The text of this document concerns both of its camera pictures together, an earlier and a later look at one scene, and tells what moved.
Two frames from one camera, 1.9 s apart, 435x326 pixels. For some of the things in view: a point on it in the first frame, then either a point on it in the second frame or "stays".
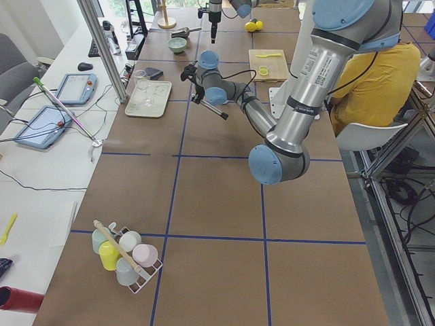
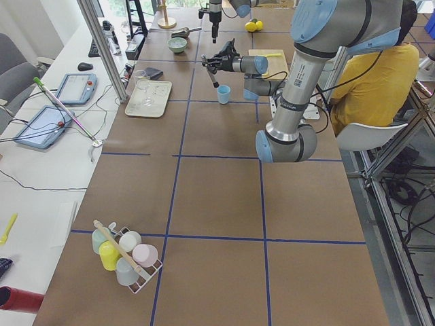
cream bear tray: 149,98 stays
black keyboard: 93,51 stays
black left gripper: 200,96 → 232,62
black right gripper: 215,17 stays
